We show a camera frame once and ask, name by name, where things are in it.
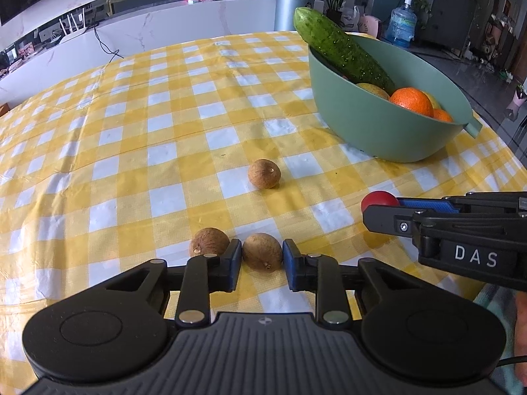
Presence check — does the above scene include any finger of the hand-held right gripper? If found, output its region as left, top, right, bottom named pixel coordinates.
left=361, top=204, right=425, bottom=239
left=397, top=191, right=527, bottom=215

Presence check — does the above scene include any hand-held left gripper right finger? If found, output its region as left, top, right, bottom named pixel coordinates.
left=282, top=238, right=421, bottom=332

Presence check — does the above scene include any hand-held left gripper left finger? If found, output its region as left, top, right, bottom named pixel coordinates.
left=103, top=238, right=243, bottom=330

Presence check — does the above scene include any red cherry tomato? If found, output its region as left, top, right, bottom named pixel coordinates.
left=361, top=190, right=400, bottom=215

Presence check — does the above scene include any brown longan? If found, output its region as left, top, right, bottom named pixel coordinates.
left=242, top=233, right=283, bottom=273
left=189, top=228, right=230, bottom=258
left=247, top=159, right=282, bottom=189

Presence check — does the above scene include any green colander bowl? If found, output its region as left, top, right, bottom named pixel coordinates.
left=308, top=33, right=484, bottom=164

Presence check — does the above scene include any green cucumber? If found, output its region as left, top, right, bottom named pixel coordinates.
left=293, top=7, right=397, bottom=95

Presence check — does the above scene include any person's right forearm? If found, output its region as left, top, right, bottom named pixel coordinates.
left=514, top=296, right=527, bottom=383

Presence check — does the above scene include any teal patterned cloth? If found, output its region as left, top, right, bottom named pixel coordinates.
left=473, top=284, right=527, bottom=395

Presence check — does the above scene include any yellow pear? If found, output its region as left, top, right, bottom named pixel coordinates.
left=421, top=91, right=443, bottom=110

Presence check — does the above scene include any yellow checked tablecloth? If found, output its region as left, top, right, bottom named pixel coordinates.
left=0, top=31, right=527, bottom=379

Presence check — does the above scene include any blue water bottle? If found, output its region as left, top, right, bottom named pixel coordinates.
left=385, top=0, right=418, bottom=49

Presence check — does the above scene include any dark grey cabinet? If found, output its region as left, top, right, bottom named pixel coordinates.
left=424, top=0, right=480, bottom=50

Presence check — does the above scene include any white plastic bag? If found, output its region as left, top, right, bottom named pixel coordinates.
left=340, top=6, right=361, bottom=34

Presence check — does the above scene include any silver trash can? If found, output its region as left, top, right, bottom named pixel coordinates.
left=274, top=0, right=317, bottom=32

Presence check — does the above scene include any white marble media console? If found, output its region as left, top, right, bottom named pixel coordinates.
left=0, top=0, right=285, bottom=108

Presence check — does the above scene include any white router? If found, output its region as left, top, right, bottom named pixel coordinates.
left=60, top=8, right=89, bottom=34

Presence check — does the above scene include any black power cable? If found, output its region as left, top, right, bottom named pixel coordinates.
left=94, top=25, right=124, bottom=64

